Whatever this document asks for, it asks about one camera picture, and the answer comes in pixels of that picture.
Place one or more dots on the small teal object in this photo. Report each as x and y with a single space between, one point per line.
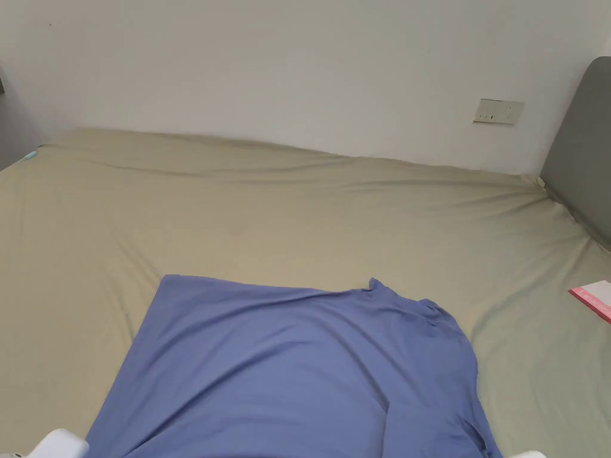
31 155

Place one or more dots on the blue shirt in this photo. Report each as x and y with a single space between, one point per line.
286 372

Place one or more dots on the bed with beige sheet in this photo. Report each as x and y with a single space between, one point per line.
267 205

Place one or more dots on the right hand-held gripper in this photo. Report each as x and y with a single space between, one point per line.
529 455

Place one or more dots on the white wall socket panel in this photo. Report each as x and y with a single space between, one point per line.
498 111

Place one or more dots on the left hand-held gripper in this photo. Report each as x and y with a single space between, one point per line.
56 444

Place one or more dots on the grey padded headboard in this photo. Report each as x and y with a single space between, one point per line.
580 157

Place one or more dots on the pink and white card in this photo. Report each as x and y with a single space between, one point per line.
594 298

